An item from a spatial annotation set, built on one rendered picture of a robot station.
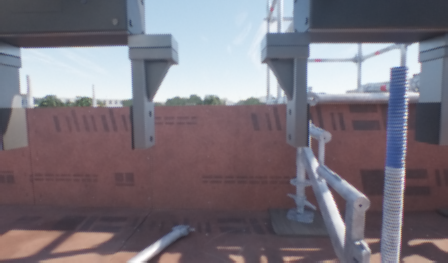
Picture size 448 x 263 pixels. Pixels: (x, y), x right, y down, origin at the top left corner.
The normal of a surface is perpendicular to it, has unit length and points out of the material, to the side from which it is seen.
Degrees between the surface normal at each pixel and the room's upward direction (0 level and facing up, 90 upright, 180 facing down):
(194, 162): 90
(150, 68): 90
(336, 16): 90
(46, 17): 90
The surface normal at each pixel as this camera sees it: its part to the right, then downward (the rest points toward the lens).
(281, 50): 0.00, 0.07
